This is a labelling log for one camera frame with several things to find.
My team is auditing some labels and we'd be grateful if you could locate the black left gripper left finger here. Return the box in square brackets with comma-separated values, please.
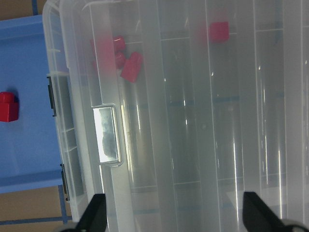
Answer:
[75, 193, 107, 232]

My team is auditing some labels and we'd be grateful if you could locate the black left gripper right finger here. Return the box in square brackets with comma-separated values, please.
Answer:
[242, 191, 295, 232]

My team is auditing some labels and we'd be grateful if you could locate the clear plastic box lid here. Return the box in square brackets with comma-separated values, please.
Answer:
[58, 0, 309, 232]

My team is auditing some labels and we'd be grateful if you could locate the red block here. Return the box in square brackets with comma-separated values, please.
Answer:
[0, 92, 19, 122]
[90, 36, 126, 53]
[91, 51, 126, 70]
[209, 21, 229, 43]
[120, 52, 143, 83]

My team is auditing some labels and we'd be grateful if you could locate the clear plastic storage box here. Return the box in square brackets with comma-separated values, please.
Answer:
[43, 0, 107, 222]

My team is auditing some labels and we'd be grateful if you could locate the blue plastic tray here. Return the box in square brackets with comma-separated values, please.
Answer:
[0, 15, 62, 193]

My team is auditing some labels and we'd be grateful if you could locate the red block tilted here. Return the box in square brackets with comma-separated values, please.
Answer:
[120, 52, 143, 83]

